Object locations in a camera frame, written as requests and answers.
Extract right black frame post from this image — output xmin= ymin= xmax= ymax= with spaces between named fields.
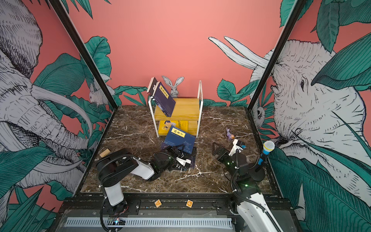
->
xmin=247 ymin=0 xmax=306 ymax=112

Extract white slotted cable duct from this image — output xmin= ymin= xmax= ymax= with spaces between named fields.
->
xmin=64 ymin=217 xmax=234 ymax=230

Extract orange sticker tag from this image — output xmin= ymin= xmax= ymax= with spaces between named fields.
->
xmin=155 ymin=199 xmax=162 ymax=208
xmin=186 ymin=200 xmax=193 ymax=208

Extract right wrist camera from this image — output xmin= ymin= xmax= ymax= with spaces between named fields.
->
xmin=229 ymin=139 xmax=246 ymax=156

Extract right orange sticker tag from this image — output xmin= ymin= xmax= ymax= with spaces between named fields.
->
xmin=186 ymin=200 xmax=193 ymax=208

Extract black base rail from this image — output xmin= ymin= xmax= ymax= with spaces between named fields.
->
xmin=54 ymin=191 xmax=296 ymax=217

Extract left black frame post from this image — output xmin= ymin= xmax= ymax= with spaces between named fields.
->
xmin=49 ymin=0 xmax=118 ymax=110

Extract left orange sticker tag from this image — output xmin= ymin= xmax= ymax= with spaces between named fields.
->
xmin=155 ymin=199 xmax=162 ymax=208

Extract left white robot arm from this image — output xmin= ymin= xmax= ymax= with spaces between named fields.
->
xmin=96 ymin=146 xmax=191 ymax=209

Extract dark purple bottom book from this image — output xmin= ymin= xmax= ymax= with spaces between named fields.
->
xmin=168 ymin=146 xmax=197 ymax=171

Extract black frame post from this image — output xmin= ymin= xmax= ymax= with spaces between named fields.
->
xmin=49 ymin=0 xmax=118 ymax=110
xmin=247 ymin=0 xmax=306 ymax=112

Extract yellow cartoon cover book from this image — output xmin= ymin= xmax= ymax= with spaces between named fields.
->
xmin=158 ymin=120 xmax=188 ymax=136

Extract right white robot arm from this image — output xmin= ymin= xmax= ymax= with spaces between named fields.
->
xmin=212 ymin=140 xmax=282 ymax=232

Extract blue microphone on stand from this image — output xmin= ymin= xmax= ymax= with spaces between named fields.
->
xmin=247 ymin=140 xmax=275 ymax=182

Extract small wooden block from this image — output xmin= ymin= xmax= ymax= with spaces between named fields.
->
xmin=99 ymin=149 xmax=111 ymax=158

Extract blue book yellow label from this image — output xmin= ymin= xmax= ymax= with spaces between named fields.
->
xmin=164 ymin=126 xmax=196 ymax=154

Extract purple book yellow label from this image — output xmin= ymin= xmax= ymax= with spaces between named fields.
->
xmin=152 ymin=82 xmax=176 ymax=117

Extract white wooden two-tier shelf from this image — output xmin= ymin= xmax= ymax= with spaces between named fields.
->
xmin=148 ymin=80 xmax=203 ymax=138

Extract small purple toy figure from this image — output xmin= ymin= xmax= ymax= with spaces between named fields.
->
xmin=226 ymin=128 xmax=235 ymax=141

